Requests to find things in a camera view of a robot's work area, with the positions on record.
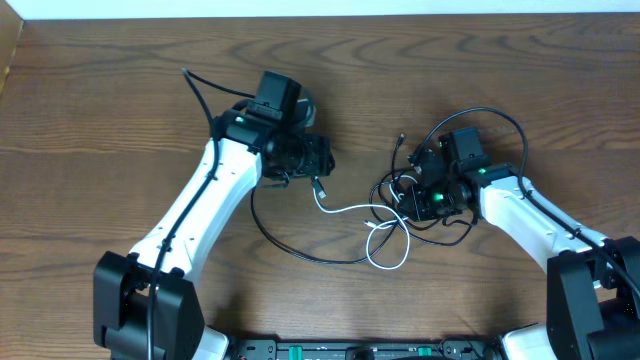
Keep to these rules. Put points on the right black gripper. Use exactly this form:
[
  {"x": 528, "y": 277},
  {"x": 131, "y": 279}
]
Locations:
[{"x": 418, "y": 209}]

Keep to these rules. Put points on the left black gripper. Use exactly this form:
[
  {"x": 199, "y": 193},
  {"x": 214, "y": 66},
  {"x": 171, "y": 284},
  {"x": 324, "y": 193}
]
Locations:
[{"x": 321, "y": 159}]

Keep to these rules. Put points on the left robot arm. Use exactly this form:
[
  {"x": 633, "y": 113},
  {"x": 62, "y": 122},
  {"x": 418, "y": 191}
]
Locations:
[{"x": 145, "y": 304}]

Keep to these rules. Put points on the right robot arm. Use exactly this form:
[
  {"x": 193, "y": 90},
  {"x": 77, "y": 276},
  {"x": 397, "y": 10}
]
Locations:
[{"x": 592, "y": 281}]

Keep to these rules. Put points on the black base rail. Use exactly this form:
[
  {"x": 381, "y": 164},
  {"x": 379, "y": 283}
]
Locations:
[{"x": 458, "y": 348}]

